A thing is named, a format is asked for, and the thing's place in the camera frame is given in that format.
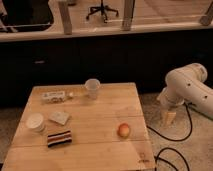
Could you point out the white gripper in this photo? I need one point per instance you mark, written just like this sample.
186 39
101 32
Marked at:
169 99

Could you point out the red yellow apple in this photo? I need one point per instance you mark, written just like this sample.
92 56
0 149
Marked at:
124 130

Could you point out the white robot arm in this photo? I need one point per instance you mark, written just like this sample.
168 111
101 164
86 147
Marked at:
186 85

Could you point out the clear plastic cup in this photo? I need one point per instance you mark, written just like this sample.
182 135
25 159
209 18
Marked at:
92 86

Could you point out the white snack package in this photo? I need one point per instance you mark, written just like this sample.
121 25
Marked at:
56 96

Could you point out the black office chair base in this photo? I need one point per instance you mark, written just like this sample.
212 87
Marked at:
102 8

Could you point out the dark cabinet upper left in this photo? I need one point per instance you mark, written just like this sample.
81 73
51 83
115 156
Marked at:
27 15

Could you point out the wooden post middle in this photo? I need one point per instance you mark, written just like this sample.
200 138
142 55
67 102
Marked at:
128 14

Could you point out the wooden post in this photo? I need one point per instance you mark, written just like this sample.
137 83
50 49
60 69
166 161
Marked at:
207 18
128 14
65 17

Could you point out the wooden post right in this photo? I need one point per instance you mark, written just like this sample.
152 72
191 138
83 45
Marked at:
207 18

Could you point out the wooden post left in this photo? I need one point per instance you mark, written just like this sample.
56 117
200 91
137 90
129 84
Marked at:
65 17

